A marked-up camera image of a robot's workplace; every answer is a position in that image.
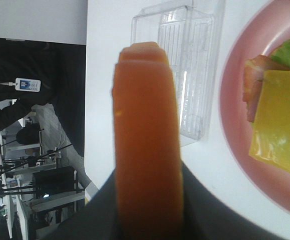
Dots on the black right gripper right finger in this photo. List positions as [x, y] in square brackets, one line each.
[231, 214]

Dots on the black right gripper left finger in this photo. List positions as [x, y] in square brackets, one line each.
[97, 220]

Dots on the bread slice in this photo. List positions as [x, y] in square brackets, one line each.
[149, 181]

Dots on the yellow cheese slice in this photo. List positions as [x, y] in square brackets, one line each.
[271, 127]

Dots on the tray bacon strip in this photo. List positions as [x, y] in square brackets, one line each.
[252, 81]

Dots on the black equipment case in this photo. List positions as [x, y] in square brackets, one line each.
[54, 181]

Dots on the black tripod stands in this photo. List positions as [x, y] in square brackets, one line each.
[9, 166]

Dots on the white id badge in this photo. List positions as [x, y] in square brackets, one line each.
[26, 85]

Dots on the person in black clothes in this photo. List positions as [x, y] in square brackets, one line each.
[37, 73]

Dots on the clear left plastic tray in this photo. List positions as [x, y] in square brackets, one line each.
[185, 33]

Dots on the pink round plate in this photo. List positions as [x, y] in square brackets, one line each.
[269, 28]

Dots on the grey table frame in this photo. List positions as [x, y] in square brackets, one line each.
[91, 189]

